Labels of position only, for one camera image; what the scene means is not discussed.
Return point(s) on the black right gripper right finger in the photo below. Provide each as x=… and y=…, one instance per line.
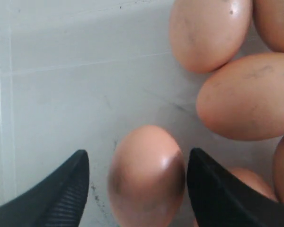
x=219, y=199

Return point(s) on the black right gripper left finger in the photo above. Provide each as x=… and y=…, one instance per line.
x=57, y=201

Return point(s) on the clear plastic bin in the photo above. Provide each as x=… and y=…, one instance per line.
x=81, y=74

